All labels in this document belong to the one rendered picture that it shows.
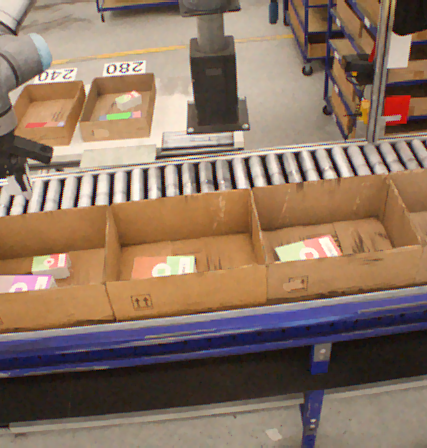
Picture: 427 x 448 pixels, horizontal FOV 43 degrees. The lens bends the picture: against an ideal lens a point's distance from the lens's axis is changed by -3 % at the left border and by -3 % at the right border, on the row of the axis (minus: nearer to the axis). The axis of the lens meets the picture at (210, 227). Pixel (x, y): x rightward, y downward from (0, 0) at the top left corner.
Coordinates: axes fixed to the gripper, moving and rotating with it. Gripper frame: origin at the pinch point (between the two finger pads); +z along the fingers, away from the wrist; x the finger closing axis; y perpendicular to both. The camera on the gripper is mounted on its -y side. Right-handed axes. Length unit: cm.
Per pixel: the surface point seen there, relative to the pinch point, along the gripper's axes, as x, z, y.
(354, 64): -67, 11, -104
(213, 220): -8, 24, -45
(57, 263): -0.9, 25.7, 0.1
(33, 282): 7.5, 23.3, 5.4
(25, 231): -10.0, 20.2, 8.9
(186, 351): 24, 40, -33
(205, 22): -90, -1, -53
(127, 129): -85, 38, -18
